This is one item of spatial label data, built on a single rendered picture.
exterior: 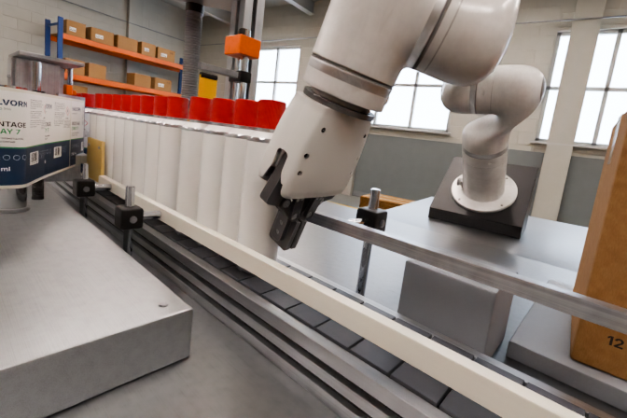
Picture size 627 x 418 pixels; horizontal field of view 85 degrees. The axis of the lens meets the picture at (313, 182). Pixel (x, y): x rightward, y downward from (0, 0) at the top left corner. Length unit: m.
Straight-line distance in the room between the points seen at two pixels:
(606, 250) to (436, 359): 0.24
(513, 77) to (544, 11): 5.25
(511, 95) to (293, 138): 0.70
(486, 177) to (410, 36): 0.83
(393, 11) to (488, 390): 0.27
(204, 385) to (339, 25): 0.32
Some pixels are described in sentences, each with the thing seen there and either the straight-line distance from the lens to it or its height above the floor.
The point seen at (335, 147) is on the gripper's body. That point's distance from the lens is 0.33.
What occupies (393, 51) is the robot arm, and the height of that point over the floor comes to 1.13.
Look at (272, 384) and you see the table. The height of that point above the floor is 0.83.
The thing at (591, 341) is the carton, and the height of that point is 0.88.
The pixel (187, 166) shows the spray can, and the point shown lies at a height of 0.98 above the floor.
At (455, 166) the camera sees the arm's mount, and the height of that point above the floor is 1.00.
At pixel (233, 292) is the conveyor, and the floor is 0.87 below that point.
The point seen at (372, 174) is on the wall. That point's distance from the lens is 6.39.
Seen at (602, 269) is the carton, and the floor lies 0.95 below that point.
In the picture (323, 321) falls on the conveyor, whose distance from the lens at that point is 0.35.
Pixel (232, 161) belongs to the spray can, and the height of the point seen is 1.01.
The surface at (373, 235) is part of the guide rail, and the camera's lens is 0.36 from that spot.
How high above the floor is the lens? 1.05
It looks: 8 degrees down
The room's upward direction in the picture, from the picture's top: 7 degrees clockwise
